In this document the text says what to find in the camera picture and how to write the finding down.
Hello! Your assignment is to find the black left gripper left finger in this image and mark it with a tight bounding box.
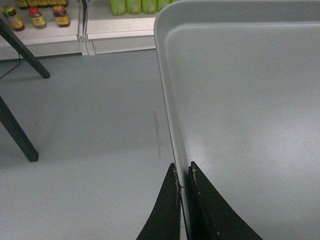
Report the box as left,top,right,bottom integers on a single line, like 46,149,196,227
137,163,182,240

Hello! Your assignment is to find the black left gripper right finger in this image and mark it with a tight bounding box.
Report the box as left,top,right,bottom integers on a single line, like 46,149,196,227
183,161,261,240

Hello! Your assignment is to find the grey plastic serving tray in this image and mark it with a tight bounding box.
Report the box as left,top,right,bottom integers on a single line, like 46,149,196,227
154,0,320,240

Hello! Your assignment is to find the red lid sauce jar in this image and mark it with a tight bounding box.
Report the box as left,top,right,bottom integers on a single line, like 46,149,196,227
51,5,71,28

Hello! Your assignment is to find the black table leg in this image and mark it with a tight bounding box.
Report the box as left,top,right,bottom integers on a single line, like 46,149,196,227
0,19,51,79

